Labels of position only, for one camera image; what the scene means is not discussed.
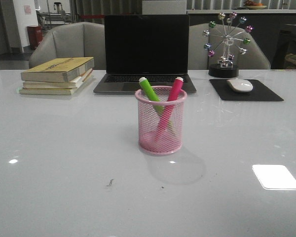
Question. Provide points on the ferris wheel desk ornament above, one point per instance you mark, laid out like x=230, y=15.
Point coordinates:
x=225, y=67

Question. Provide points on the fruit bowl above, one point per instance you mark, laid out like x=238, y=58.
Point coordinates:
x=253, y=5

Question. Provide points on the pink mesh pen holder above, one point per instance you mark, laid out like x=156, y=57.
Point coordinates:
x=148, y=121

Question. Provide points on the bottom yellow book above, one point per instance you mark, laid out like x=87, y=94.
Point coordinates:
x=52, y=91

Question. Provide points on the right grey armchair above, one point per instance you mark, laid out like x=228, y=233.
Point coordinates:
x=199, y=60

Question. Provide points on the left grey armchair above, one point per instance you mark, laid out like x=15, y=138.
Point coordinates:
x=83, y=39

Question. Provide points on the pink highlighter pen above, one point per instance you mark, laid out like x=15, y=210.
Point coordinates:
x=173, y=95

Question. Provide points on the green highlighter pen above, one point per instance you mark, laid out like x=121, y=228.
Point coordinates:
x=151, y=95

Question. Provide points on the grey armchair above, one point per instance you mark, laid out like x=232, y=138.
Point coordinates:
x=199, y=60
x=83, y=39

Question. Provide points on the yellow book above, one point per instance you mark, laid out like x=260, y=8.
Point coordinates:
x=52, y=91
x=59, y=69

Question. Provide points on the red bin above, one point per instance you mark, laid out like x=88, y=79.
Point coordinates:
x=35, y=36

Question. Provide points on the white computer mouse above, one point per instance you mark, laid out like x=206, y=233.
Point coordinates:
x=240, y=85

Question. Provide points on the middle cream book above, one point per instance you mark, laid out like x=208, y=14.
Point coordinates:
x=75, y=83

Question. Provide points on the black mouse pad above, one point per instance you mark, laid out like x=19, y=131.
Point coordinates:
x=260, y=92

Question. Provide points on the top yellow book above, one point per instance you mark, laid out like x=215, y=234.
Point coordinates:
x=59, y=69

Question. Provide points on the red barrier belt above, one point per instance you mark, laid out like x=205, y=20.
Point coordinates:
x=92, y=16

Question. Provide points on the grey open laptop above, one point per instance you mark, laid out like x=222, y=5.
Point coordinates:
x=151, y=46

